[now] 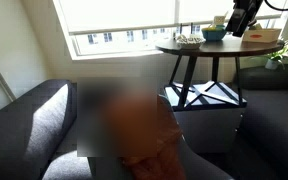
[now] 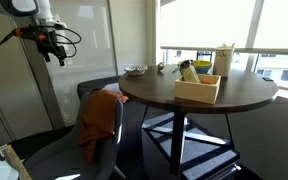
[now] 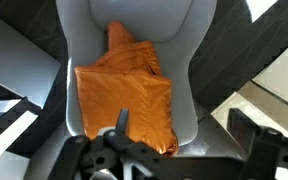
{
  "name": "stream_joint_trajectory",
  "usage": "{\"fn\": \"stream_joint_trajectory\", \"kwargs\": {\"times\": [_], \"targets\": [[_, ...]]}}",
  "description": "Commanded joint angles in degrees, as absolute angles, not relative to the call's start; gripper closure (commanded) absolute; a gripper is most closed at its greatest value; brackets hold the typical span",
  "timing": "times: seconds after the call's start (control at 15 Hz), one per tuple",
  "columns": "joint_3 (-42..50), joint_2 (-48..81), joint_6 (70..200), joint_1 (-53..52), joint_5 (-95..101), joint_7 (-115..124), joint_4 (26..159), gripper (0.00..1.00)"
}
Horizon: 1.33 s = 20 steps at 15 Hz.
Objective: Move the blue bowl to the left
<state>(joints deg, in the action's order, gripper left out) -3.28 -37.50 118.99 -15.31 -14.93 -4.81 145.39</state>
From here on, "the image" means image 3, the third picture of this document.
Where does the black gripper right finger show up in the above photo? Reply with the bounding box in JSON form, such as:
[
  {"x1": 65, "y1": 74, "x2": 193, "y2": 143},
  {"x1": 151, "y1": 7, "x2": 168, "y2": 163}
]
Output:
[{"x1": 227, "y1": 108, "x2": 260, "y2": 152}]

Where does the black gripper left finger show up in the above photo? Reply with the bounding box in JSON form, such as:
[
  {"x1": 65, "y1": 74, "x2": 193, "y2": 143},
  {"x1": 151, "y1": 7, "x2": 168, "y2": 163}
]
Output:
[{"x1": 116, "y1": 109, "x2": 129, "y2": 134}]

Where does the orange jacket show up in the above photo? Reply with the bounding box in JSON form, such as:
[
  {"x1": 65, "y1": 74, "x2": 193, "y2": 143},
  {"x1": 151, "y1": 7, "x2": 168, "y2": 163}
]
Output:
[{"x1": 75, "y1": 21, "x2": 179, "y2": 157}]

